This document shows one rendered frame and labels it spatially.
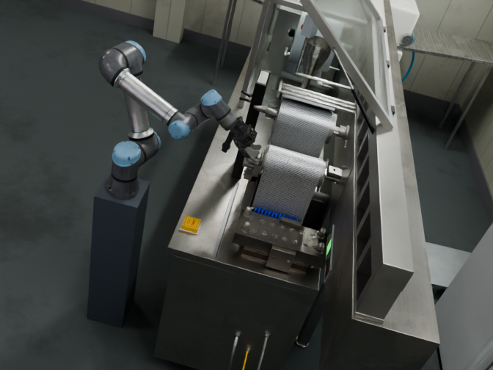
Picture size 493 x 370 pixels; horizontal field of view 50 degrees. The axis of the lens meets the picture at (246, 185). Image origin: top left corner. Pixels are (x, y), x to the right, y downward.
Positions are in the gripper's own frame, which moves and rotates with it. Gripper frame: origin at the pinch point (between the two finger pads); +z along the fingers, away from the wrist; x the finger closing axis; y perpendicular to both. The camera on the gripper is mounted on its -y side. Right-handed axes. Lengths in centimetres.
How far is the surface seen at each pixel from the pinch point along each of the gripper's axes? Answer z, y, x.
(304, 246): 36.4, 3.6, -21.3
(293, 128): 3.6, 15.6, 17.6
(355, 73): -19, 60, -20
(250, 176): 6.6, -7.6, 1.1
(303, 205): 27.0, 7.6, -6.2
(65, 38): -86, -233, 289
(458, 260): 197, 18, 111
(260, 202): 16.8, -8.0, -6.2
